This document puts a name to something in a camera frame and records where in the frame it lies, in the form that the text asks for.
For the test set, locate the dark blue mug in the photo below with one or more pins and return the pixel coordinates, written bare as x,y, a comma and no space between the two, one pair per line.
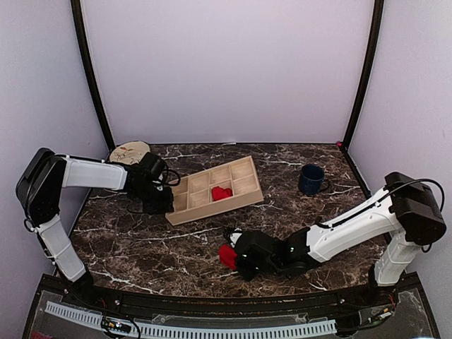
312,180

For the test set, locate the black front table rail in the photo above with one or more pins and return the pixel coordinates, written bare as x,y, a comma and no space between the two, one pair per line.
215,291

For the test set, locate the white slotted cable duct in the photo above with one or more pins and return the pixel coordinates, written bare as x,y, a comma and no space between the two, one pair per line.
190,327

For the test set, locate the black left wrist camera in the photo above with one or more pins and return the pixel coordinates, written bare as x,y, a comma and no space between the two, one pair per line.
152,167

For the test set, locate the plain red sock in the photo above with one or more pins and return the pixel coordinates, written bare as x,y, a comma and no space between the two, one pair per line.
228,256

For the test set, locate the black frame post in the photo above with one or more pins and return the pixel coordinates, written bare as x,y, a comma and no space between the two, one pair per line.
84,50
373,38

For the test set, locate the wooden compartment tray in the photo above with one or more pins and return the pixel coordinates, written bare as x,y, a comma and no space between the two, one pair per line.
192,195

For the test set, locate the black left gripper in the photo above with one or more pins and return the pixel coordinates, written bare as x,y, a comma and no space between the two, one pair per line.
164,207

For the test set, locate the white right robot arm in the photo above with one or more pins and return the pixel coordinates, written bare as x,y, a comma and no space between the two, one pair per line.
406,208

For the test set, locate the black right frame post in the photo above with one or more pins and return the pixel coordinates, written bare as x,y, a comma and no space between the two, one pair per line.
373,38

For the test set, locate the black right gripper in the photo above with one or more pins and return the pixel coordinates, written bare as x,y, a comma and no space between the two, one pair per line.
246,274

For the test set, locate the bird painted ceramic plate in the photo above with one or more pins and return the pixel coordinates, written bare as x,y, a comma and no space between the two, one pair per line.
129,153

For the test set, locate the red snowflake santa sock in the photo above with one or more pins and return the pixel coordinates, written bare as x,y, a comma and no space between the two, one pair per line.
219,193

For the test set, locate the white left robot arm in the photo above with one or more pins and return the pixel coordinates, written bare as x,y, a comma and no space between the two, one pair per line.
48,174

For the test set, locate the black left frame post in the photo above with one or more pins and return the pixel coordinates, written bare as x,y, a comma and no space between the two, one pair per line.
84,50

